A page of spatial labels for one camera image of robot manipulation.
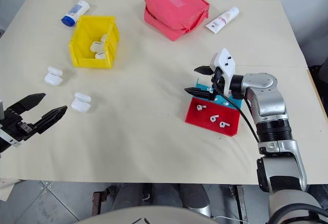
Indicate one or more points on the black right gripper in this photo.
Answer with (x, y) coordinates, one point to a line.
(218, 78)

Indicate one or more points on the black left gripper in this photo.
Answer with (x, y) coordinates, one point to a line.
(15, 127)

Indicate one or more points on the white earbud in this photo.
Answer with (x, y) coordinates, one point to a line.
(210, 89)
(225, 103)
(224, 124)
(213, 118)
(200, 106)

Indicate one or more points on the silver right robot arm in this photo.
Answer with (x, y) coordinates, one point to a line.
(269, 101)

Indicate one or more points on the yellow plastic bin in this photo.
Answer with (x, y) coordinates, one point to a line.
(82, 42)

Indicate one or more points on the teal plastic tray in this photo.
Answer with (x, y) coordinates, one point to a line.
(234, 103)

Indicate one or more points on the red plastic tray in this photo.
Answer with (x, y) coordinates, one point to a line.
(205, 121)

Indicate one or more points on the white cosmetic tube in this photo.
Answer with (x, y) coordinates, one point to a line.
(223, 20)

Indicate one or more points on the pink fabric pouch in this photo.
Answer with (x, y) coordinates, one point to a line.
(174, 8)

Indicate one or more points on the cream table cloth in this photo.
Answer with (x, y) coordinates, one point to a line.
(143, 137)

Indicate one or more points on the white tube with blue cap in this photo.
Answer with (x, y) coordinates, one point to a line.
(75, 12)

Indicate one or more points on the dark grey rounded shape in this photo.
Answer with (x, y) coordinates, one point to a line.
(196, 198)
(133, 195)

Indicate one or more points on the black bulky object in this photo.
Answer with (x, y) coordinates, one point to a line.
(319, 72)

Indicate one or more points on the cream robot torso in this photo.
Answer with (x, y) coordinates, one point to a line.
(143, 215)

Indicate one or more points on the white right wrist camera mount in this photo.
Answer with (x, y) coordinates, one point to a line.
(225, 60)

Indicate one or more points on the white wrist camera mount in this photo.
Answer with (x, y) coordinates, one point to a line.
(11, 141)
(225, 60)

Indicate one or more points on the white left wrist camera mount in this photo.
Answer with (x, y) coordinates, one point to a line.
(11, 141)

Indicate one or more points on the rusty metal table bracket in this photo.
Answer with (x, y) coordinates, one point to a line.
(239, 203)
(98, 203)

